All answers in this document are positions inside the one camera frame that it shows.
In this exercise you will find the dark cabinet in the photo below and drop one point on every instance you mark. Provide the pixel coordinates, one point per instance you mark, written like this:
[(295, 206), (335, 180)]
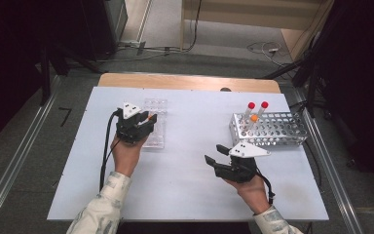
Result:
[(105, 26)]

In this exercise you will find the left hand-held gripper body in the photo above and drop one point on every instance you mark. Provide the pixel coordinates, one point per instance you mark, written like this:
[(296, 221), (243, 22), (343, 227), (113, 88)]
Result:
[(128, 130)]

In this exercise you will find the black tripod stand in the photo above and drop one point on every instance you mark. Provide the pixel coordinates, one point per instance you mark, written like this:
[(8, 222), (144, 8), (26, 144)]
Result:
[(50, 65)]

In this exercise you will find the wooden table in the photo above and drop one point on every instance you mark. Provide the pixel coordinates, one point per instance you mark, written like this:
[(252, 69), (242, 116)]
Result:
[(181, 82)]

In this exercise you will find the person's right hand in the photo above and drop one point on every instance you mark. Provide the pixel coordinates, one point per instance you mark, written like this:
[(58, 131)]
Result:
[(253, 195)]

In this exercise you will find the perforated metal tube rack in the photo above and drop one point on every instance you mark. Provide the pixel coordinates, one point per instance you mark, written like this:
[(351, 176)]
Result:
[(272, 130)]

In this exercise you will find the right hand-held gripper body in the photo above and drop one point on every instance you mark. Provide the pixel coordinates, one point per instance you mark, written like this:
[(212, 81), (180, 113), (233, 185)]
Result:
[(240, 165)]

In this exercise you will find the orange cap test tube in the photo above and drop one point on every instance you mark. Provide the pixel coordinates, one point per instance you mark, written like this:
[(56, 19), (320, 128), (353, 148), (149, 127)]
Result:
[(254, 119), (146, 118)]

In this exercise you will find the clear acrylic tube rack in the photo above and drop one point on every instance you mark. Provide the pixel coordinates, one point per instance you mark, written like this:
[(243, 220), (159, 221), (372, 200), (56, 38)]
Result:
[(156, 136)]

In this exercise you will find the beige wooden cabinet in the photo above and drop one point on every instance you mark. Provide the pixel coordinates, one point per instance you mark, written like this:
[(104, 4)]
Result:
[(246, 14)]

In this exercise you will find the aluminium floor rail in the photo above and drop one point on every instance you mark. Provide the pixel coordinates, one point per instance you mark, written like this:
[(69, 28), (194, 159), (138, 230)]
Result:
[(331, 162), (19, 152)]

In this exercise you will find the red cap test tube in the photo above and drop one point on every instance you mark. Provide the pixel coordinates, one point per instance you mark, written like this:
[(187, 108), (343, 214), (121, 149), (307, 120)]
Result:
[(263, 106), (250, 107)]

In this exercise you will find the black metal stand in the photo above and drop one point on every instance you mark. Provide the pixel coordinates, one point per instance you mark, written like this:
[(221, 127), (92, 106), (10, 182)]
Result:
[(308, 71)]

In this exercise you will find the person's left hand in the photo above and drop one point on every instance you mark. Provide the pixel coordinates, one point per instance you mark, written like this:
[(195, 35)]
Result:
[(126, 156)]

